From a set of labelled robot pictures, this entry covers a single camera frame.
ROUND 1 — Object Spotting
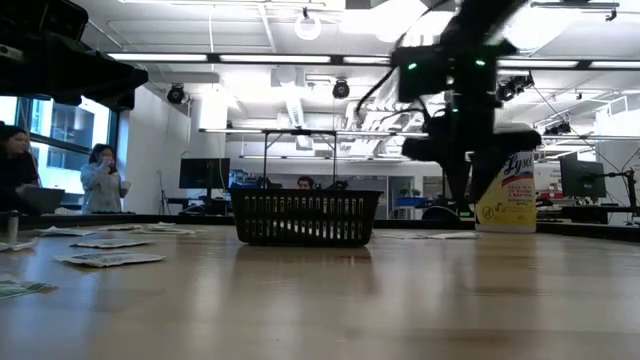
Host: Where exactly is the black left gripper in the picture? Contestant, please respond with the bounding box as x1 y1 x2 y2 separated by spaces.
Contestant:
0 0 150 110

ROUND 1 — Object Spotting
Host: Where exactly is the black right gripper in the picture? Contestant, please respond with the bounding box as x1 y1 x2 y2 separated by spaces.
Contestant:
401 122 543 214

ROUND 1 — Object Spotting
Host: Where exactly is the Lysol disinfecting wipes canister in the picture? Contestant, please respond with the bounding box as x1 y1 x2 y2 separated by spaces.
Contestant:
472 122 537 234

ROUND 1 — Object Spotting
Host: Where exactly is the long ceiling light beam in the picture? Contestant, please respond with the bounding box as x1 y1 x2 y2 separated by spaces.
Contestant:
106 51 640 70

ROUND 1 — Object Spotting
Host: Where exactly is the black office chair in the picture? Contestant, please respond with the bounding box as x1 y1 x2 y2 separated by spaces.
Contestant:
420 205 464 222

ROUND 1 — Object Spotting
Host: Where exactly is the blue bin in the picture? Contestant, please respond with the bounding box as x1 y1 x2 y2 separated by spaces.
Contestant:
393 196 432 209

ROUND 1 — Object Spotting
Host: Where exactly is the large office window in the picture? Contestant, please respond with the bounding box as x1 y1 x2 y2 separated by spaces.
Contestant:
0 94 120 214

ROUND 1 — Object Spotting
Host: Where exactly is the black ceiling spotlight cluster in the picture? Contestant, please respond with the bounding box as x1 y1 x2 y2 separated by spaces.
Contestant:
496 73 536 104

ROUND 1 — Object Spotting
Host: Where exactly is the black computer monitor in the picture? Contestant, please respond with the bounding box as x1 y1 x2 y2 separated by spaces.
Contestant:
558 152 608 200
178 157 232 201

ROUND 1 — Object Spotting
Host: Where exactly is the dark laptop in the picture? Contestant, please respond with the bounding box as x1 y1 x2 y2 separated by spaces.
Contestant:
19 186 67 215

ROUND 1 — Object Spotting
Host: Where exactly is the black slotted plastic basket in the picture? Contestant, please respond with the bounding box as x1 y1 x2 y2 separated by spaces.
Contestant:
228 188 384 247

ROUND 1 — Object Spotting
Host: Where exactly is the cream standoff peg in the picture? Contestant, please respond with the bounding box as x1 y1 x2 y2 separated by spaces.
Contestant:
6 211 22 244

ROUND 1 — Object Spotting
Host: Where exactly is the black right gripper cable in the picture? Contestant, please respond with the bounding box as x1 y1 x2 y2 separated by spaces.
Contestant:
355 67 401 119

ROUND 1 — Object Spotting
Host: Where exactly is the distant black rig frame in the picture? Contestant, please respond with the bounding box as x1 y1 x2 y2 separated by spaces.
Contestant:
198 127 431 191

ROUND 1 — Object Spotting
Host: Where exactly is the white ring ceiling lamp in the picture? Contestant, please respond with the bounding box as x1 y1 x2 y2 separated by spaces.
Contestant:
293 13 323 42

